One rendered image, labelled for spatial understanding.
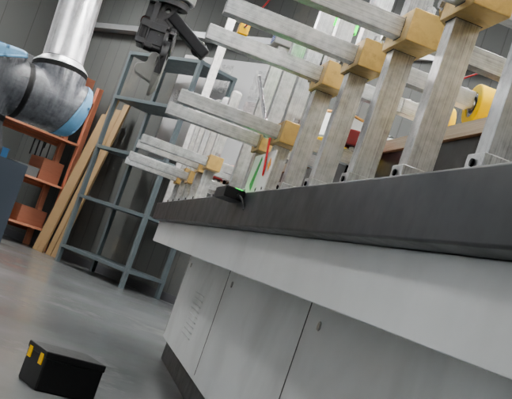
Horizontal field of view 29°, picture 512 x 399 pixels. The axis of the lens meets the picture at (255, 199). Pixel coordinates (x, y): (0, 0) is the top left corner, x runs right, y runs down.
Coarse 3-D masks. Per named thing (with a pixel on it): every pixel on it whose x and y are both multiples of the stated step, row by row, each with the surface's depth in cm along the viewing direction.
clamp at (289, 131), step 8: (288, 120) 216; (280, 128) 219; (288, 128) 216; (296, 128) 216; (280, 136) 215; (288, 136) 216; (296, 136) 216; (272, 144) 224; (280, 144) 219; (288, 144) 216
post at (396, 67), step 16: (416, 0) 150; (432, 0) 151; (384, 64) 152; (400, 64) 150; (384, 80) 149; (400, 80) 150; (384, 96) 149; (400, 96) 149; (368, 112) 151; (384, 112) 149; (368, 128) 149; (384, 128) 149; (368, 144) 148; (384, 144) 149; (352, 160) 150; (368, 160) 148; (368, 176) 148
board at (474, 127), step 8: (472, 120) 168; (480, 120) 165; (448, 128) 179; (456, 128) 175; (464, 128) 171; (472, 128) 167; (480, 128) 163; (448, 136) 178; (456, 136) 174; (464, 136) 170; (472, 136) 168; (392, 144) 210; (400, 144) 204; (384, 152) 215; (392, 152) 212
